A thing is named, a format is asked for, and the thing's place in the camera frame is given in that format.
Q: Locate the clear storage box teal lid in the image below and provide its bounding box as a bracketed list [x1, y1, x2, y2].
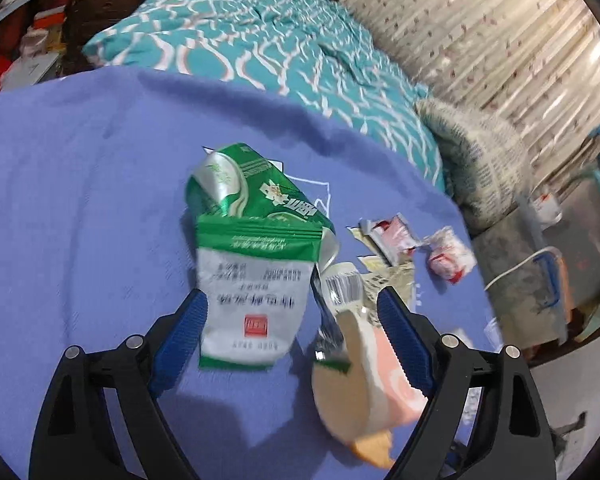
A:
[545, 160, 600, 341]

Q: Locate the white red charger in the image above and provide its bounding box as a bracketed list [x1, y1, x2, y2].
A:
[529, 191, 565, 226]

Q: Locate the patterned grey pillow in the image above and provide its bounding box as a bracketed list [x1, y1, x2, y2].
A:
[415, 97, 533, 233]

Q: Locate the teal patterned quilt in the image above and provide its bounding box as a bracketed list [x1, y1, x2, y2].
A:
[82, 0, 446, 191]

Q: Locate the dark wooden nightstand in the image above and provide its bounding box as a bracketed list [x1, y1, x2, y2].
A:
[60, 0, 156, 76]

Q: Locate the blue printed bedsheet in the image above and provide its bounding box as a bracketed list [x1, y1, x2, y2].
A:
[0, 65, 506, 480]

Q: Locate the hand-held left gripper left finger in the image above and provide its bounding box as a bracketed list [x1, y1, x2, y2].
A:
[28, 290, 210, 480]

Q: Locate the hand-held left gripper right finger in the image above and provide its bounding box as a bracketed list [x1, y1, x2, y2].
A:
[375, 285, 558, 480]

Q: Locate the yellowish torn packet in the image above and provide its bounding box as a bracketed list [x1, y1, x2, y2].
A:
[357, 255, 416, 306]

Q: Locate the green white foil packet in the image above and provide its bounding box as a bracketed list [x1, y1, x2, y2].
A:
[196, 214, 340, 372]

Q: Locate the white cable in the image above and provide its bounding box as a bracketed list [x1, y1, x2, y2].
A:
[482, 245, 561, 291]

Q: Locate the orange peel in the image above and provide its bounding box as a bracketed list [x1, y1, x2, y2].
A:
[347, 430, 396, 470]

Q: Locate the pink white paper cup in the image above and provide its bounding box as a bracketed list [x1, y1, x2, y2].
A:
[311, 307, 431, 443]

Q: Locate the crushed green can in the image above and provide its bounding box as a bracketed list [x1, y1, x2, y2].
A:
[185, 142, 337, 233]

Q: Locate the crumpled red white wrapper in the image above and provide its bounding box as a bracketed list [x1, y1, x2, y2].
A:
[426, 227, 477, 283]

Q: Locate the beige leaf print curtain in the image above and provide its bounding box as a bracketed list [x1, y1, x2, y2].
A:
[340, 0, 600, 201]

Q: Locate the torn red white wrapper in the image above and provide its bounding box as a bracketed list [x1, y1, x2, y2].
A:
[352, 212, 421, 267]

